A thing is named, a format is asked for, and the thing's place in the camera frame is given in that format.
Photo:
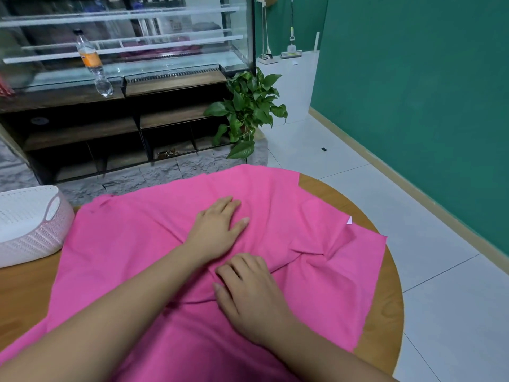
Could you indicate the person's left hand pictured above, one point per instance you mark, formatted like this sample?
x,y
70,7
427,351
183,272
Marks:
x,y
215,230

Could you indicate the green potted plant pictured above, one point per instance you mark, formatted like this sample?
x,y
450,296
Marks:
x,y
246,115

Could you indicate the dark wooden shelf cabinet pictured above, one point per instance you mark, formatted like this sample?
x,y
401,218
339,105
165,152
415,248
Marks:
x,y
87,131

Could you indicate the glass display case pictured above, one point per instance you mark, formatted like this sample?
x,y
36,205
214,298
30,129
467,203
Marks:
x,y
175,35

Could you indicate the clear bottle with orange label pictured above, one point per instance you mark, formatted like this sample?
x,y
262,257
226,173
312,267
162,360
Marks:
x,y
94,63

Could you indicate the person's right hand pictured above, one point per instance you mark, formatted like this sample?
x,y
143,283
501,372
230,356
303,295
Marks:
x,y
254,302

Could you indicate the pink towel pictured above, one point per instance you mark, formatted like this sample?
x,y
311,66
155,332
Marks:
x,y
318,266

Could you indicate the white mop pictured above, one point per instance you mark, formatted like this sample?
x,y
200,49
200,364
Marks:
x,y
291,53

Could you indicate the white woven plastic basket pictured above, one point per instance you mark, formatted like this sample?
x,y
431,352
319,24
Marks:
x,y
32,226

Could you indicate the person's left forearm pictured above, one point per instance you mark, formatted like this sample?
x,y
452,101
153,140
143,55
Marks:
x,y
95,330

